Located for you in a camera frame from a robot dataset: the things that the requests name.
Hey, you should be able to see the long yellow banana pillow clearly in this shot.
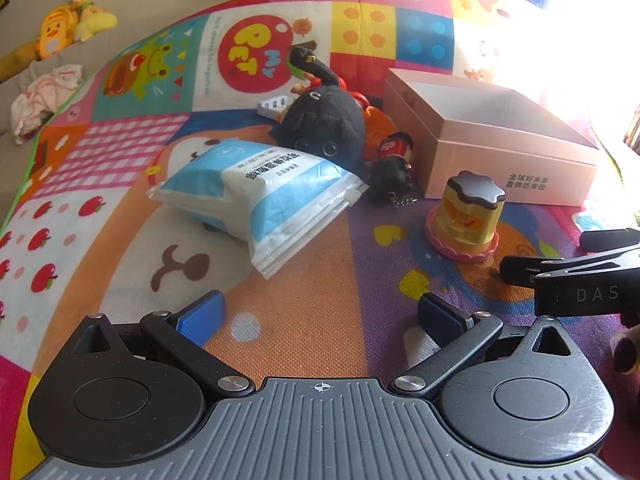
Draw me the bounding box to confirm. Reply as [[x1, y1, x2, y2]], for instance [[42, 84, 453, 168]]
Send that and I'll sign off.
[[0, 41, 38, 82]]

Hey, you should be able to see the yellow bear plush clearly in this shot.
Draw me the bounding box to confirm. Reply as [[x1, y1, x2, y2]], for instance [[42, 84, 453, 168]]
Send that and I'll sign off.
[[70, 0, 118, 42]]

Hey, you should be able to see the pink white crumpled cloth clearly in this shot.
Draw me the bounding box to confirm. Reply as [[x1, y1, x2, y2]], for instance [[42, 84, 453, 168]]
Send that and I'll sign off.
[[10, 64, 82, 145]]

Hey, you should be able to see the black red doll keychain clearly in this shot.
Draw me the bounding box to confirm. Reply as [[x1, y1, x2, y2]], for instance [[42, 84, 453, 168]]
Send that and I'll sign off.
[[368, 131, 416, 207]]

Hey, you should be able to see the colourful cartoon play mat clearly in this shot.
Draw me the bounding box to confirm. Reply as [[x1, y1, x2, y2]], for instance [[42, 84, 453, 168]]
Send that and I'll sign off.
[[0, 0, 640, 480]]

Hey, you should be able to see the red round-head toy figure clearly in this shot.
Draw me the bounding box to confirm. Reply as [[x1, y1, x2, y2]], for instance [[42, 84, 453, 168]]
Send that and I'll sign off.
[[338, 77, 370, 110]]

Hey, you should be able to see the orange plastic half shell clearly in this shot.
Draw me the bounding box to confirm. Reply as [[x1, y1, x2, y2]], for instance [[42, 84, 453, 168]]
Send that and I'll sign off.
[[362, 106, 398, 162]]

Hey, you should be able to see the blue white tissue pack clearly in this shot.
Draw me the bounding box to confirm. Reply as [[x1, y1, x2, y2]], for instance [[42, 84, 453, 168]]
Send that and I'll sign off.
[[149, 139, 368, 278]]

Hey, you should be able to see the black plush cat toy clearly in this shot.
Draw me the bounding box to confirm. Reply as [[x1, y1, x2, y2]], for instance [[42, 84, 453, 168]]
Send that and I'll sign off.
[[272, 46, 366, 174]]

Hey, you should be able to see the grey sofa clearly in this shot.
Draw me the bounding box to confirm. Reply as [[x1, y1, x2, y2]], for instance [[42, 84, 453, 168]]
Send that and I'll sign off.
[[0, 34, 109, 221]]

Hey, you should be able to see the yellow duck plush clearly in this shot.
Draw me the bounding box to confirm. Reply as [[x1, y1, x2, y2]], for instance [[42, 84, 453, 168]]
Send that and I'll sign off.
[[35, 4, 78, 60]]

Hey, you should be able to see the white battery charger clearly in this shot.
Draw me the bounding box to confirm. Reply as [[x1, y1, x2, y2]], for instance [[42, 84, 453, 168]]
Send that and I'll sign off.
[[257, 94, 294, 122]]

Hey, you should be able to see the yellow pudding toy pink base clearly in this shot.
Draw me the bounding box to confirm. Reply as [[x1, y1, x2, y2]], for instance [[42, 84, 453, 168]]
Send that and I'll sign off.
[[425, 170, 506, 263]]

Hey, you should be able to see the pink cardboard box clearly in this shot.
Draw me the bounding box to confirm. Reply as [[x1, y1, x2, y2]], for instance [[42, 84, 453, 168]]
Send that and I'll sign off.
[[383, 68, 599, 207]]

